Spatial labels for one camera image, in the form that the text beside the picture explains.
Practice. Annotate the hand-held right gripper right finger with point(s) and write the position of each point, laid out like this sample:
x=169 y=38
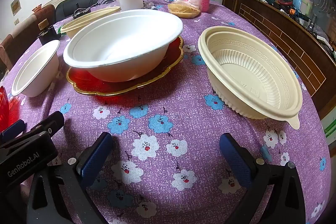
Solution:
x=236 y=161

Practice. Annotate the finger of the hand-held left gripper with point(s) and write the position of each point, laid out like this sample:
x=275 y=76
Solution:
x=13 y=127
x=52 y=120

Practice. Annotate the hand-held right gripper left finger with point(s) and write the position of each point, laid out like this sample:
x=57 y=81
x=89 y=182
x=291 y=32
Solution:
x=95 y=158

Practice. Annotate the red gold-rimmed plate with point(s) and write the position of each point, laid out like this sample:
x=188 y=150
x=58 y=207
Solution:
x=4 y=108

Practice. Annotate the small white bowl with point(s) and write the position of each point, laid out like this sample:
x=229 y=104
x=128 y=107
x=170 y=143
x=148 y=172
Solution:
x=34 y=74

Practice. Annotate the red plate with gold rim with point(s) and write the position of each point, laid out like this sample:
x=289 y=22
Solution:
x=92 y=85

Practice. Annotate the cream ribbed bowl with tab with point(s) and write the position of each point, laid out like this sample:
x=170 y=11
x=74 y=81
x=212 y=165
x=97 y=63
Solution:
x=249 y=77

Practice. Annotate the large white bowl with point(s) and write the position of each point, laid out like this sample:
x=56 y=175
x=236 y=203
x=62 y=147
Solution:
x=118 y=37

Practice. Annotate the purple floral tablecloth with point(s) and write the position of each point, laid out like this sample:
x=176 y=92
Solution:
x=183 y=108

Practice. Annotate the brown armchair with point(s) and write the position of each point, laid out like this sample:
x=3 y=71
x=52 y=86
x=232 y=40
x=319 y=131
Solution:
x=15 y=43

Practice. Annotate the dark jar with cork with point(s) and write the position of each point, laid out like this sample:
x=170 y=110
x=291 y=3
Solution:
x=51 y=34

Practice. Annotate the small brown cube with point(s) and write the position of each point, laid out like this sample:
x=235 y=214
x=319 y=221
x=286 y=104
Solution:
x=43 y=24

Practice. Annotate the green and white carton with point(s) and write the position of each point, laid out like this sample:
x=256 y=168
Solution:
x=329 y=129

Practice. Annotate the cream ribbed plastic bowl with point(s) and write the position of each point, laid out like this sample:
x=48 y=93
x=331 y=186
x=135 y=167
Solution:
x=78 y=24

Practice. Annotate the clear plastic containers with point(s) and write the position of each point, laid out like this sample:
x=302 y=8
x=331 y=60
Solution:
x=107 y=1

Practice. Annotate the wooden brick-pattern cabinet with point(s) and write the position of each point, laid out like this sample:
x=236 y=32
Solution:
x=275 y=24

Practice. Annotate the plastic bag with food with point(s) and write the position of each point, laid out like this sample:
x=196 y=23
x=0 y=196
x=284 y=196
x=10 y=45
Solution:
x=183 y=7

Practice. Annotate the small wall plaque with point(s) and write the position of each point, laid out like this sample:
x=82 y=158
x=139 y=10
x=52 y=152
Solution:
x=15 y=5

